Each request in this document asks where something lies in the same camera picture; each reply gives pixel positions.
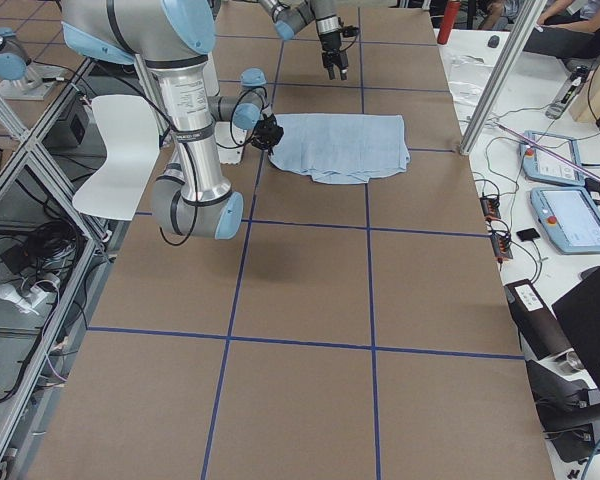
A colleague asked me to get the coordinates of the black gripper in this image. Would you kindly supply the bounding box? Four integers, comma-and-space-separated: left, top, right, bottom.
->
252, 115, 284, 150
319, 30, 349, 80

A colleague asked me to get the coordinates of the light blue button-up shirt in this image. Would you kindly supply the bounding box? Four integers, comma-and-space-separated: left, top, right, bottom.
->
269, 113, 410, 185

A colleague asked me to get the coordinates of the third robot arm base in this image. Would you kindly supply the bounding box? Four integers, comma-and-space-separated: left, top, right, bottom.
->
0, 27, 65, 101

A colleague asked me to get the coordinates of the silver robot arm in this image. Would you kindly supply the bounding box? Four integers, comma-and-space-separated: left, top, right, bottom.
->
258, 0, 359, 80
62, 1, 283, 240

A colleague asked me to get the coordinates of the clear plastic bag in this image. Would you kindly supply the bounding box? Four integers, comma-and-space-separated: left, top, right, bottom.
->
443, 54, 494, 124

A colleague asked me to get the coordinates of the red water bottle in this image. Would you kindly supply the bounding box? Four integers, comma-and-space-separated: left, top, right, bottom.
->
437, 0, 462, 45

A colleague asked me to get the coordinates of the white plastic chair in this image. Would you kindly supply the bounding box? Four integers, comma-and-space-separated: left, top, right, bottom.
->
72, 94, 160, 221

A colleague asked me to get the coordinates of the black computer mouse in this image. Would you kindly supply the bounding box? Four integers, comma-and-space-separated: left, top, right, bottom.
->
487, 35, 500, 49

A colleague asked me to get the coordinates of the upper blue teach pendant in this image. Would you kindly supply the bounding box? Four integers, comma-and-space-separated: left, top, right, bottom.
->
519, 130, 600, 187

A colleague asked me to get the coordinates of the blue teach pendant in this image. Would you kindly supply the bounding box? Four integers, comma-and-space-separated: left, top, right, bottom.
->
519, 130, 600, 187
529, 187, 600, 255

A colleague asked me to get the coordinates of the lower blue teach pendant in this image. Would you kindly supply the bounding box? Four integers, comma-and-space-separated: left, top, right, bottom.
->
529, 187, 600, 255

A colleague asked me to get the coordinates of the black monitor screen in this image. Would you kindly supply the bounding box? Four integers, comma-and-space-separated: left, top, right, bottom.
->
553, 266, 600, 390

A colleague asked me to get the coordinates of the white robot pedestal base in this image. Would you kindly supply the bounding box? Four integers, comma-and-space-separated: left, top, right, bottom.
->
202, 54, 247, 164

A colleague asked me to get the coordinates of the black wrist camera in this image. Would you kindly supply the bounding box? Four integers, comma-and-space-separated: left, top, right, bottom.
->
341, 25, 359, 38

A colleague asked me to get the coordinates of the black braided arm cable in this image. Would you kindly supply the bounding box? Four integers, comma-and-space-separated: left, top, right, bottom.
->
129, 49, 271, 246

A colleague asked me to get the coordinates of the aluminium frame post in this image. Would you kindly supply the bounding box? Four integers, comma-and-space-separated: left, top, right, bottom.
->
458, 0, 545, 156

